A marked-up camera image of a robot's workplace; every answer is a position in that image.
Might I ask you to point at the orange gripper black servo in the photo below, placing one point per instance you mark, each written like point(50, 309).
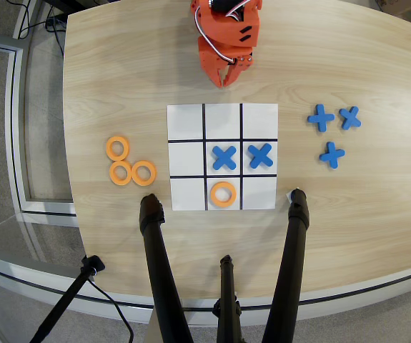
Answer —
point(211, 60)

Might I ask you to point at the brown cardboard box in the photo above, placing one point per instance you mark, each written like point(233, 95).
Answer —
point(405, 5)

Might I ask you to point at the white tic-tac-toe board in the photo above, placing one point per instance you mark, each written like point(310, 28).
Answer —
point(187, 121)

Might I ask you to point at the blue foam cross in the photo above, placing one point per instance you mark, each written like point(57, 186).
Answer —
point(261, 155)
point(350, 118)
point(321, 117)
point(224, 157)
point(332, 154)

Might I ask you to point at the small white sticker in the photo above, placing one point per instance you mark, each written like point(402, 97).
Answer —
point(288, 196)

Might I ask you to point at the black furniture base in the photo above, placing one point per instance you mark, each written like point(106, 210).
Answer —
point(69, 3)

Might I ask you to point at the black power adapter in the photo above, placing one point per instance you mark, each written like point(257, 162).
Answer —
point(50, 22)

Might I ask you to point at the thick black tripod leg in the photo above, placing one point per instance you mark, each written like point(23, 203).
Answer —
point(291, 264)
point(160, 264)

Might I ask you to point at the thin black tripod leg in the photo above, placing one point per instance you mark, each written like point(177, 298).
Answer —
point(228, 303)

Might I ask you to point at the black slim stand pole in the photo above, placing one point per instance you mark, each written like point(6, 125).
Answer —
point(67, 296)

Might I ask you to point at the white metal floor frame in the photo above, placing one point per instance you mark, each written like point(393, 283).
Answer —
point(12, 125)

